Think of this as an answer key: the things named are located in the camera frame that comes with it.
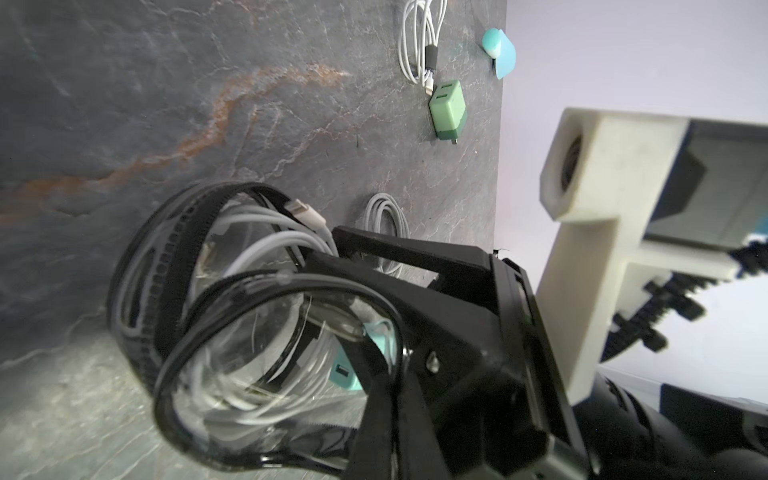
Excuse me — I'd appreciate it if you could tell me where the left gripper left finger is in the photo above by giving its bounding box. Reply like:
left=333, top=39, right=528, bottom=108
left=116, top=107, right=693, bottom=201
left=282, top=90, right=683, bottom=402
left=342, top=373, right=394, bottom=480

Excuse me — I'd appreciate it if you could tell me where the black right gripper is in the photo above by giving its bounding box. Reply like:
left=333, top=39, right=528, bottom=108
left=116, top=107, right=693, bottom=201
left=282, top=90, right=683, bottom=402
left=303, top=226, right=591, bottom=479

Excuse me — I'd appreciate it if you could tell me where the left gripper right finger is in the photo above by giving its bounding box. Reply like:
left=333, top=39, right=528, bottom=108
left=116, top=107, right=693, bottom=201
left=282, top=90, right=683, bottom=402
left=396, top=372, right=451, bottom=480

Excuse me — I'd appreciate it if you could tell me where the teal charger block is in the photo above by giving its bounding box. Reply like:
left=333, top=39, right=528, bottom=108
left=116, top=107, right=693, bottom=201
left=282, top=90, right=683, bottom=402
left=329, top=320, right=398, bottom=392

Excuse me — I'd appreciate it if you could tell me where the white cable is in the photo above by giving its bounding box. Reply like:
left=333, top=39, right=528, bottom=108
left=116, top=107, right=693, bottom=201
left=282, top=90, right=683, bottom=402
left=397, top=0, right=450, bottom=97
left=113, top=199, right=349, bottom=427
left=359, top=191, right=412, bottom=278

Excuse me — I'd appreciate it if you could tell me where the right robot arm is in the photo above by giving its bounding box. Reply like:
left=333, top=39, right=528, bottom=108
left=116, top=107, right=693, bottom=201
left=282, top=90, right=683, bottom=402
left=305, top=227, right=767, bottom=479

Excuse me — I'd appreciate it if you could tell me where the green charger block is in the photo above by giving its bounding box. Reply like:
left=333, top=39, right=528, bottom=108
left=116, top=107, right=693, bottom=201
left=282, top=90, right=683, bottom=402
left=428, top=80, right=468, bottom=144

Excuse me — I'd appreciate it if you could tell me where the teal garden trowel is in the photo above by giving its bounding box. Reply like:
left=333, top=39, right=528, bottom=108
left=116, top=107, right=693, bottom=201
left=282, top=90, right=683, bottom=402
left=481, top=28, right=517, bottom=80

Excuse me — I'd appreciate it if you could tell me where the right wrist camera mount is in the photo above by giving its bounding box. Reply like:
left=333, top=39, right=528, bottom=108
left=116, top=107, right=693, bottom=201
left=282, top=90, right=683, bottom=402
left=536, top=108, right=767, bottom=404

